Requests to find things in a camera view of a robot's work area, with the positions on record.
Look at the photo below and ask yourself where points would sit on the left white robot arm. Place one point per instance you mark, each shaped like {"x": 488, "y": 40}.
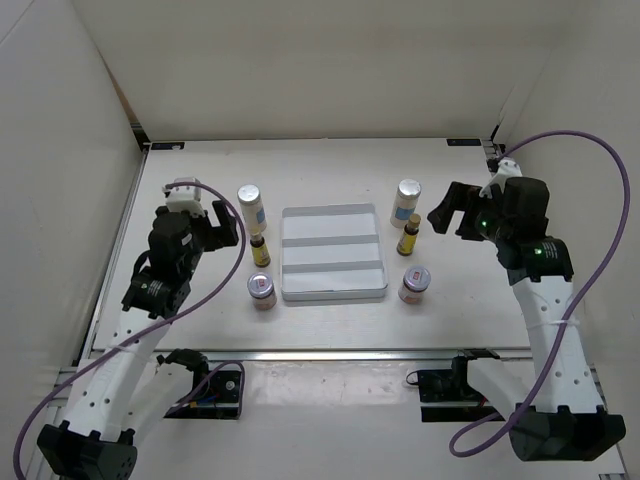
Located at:
{"x": 130, "y": 388}

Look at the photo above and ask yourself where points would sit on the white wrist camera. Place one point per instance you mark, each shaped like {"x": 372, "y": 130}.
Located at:
{"x": 184, "y": 198}
{"x": 507, "y": 168}

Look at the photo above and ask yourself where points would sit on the white shaker bottle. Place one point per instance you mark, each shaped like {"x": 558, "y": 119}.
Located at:
{"x": 407, "y": 195}
{"x": 249, "y": 197}

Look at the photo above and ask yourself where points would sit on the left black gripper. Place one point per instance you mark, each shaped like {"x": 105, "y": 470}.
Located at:
{"x": 217, "y": 236}

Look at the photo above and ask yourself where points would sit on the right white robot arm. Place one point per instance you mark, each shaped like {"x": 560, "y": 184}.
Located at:
{"x": 561, "y": 417}

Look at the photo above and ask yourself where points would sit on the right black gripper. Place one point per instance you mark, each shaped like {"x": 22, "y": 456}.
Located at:
{"x": 461, "y": 198}

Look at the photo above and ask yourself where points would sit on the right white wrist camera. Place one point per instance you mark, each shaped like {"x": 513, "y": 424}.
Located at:
{"x": 507, "y": 168}

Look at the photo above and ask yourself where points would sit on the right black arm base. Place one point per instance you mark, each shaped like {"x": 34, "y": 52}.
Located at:
{"x": 444, "y": 393}

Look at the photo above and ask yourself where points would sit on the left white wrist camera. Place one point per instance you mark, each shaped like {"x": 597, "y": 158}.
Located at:
{"x": 184, "y": 198}

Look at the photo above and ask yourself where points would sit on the white divided tray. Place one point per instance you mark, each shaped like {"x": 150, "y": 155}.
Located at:
{"x": 332, "y": 253}

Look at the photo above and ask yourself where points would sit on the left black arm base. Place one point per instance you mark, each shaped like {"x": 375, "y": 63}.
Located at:
{"x": 218, "y": 391}

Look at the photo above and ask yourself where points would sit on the small yellow bottle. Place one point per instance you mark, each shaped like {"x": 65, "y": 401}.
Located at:
{"x": 259, "y": 250}
{"x": 407, "y": 241}

